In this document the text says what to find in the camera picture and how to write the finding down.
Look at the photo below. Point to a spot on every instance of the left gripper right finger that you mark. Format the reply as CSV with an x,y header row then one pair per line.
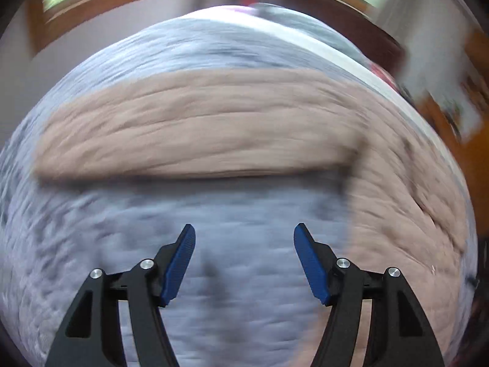
x,y
400,333

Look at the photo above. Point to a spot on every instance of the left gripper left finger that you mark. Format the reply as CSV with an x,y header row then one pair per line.
x,y
90,333

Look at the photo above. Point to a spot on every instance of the beige quilted down jacket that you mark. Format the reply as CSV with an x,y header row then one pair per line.
x,y
244,155

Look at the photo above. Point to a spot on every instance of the grey quilted bedspread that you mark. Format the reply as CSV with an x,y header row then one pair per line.
x,y
213,38

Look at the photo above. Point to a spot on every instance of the orange wooden wardrobe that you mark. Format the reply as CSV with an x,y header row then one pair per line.
x,y
458,113

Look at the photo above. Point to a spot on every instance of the red patterned cloth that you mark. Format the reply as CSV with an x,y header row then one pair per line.
x,y
384,75

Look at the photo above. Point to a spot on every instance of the dark wooden headboard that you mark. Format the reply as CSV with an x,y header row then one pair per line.
x,y
374,42

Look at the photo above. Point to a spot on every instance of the grey pillow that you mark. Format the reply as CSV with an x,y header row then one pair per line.
x,y
312,27

